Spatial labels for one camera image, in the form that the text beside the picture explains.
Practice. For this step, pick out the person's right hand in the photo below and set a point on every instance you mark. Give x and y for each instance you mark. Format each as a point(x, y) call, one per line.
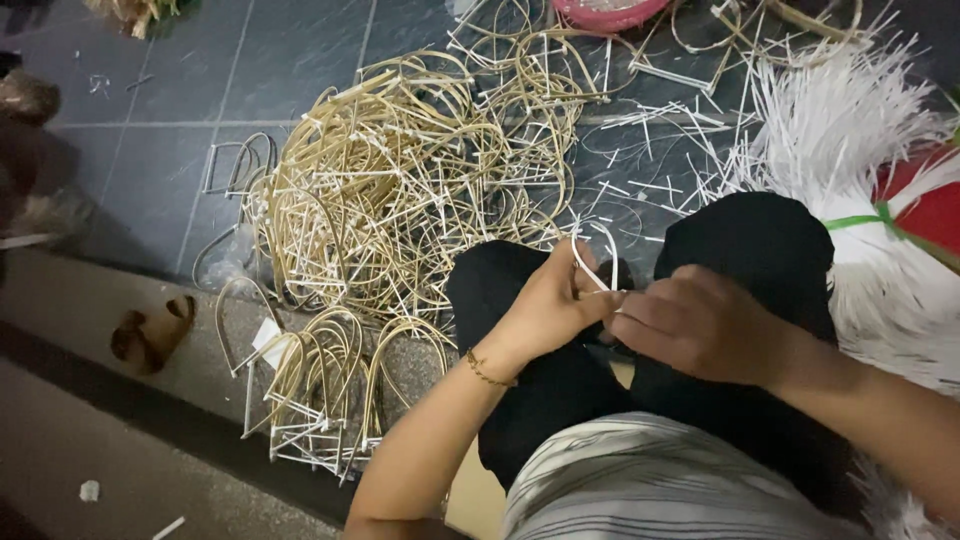
point(697, 330)

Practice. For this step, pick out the person's left hand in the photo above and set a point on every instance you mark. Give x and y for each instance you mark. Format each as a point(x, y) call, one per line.
point(544, 315)

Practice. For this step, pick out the person's right fingers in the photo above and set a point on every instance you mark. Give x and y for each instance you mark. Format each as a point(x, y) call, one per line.
point(637, 319)

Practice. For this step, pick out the white plastic strip loop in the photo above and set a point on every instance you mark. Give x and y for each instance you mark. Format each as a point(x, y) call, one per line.
point(600, 259)

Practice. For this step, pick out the person's striped shirt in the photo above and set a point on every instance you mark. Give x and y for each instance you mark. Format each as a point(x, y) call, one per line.
point(660, 487)

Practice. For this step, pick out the scattered white strip offcuts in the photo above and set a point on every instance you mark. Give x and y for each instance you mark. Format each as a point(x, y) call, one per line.
point(675, 150)

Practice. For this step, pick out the bundle of white plastic strips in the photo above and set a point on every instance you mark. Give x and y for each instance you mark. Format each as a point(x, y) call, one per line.
point(862, 195)

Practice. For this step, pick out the heap of bamboo strip frames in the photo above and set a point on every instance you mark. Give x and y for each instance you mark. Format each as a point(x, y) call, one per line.
point(390, 225)

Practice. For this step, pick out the green tie band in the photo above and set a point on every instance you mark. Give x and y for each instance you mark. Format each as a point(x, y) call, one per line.
point(885, 225)

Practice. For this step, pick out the pink plastic basket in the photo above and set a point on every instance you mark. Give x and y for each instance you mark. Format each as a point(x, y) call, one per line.
point(607, 11)

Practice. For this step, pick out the red plastic stool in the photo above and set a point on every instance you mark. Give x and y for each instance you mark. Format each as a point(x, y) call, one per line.
point(926, 199)

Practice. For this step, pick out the brown sandal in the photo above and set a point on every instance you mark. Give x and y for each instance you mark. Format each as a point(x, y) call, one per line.
point(152, 335)

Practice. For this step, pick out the white paper scrap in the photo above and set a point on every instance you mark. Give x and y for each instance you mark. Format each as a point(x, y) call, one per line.
point(89, 490)

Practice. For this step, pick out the pile of straw fibres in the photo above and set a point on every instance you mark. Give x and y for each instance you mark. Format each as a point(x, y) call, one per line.
point(135, 11)

